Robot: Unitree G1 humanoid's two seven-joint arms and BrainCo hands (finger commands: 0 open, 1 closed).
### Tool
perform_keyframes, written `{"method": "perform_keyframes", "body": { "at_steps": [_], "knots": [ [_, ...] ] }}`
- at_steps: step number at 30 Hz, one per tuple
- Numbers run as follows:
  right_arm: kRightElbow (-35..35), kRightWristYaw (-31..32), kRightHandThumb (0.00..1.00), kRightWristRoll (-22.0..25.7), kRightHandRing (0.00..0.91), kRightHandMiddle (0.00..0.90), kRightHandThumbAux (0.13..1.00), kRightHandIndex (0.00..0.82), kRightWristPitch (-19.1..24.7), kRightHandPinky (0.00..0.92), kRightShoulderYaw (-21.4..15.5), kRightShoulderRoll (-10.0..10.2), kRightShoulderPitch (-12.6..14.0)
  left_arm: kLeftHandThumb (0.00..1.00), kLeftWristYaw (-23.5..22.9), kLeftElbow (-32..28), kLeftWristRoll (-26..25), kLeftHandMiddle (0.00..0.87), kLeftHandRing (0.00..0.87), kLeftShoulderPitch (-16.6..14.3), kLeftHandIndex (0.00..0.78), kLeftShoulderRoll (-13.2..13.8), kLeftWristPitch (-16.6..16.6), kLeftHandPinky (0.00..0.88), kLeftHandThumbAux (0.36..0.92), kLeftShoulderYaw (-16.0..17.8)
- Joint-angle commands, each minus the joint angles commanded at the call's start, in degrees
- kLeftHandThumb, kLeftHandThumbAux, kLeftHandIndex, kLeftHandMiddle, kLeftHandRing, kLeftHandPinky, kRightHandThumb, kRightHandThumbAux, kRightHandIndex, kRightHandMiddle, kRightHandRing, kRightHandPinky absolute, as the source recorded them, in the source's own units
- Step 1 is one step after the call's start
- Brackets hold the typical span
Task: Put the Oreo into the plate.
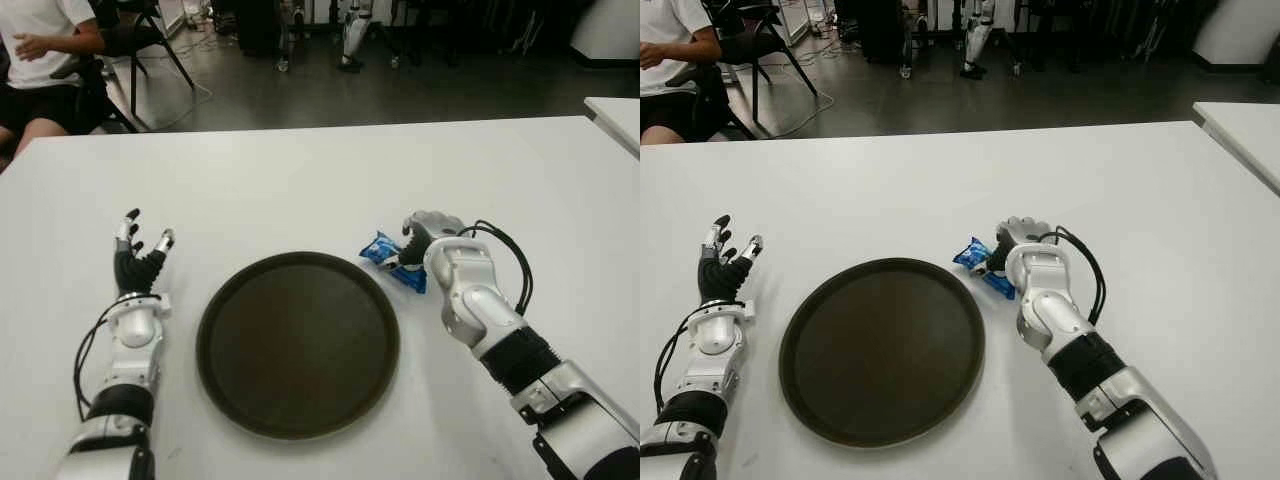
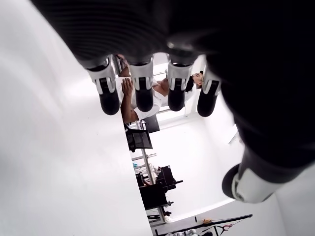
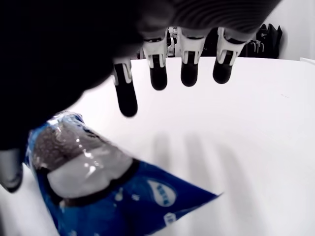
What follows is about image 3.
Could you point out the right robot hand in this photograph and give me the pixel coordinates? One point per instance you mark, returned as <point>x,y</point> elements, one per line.
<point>49,49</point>

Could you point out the blue Oreo cookie package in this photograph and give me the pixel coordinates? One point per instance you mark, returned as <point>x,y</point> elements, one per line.
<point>110,196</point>

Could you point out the leaning folded metal frames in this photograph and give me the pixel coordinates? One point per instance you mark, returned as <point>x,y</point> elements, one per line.
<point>256,48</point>

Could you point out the white side table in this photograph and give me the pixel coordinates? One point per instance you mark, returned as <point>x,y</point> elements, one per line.
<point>308,59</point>

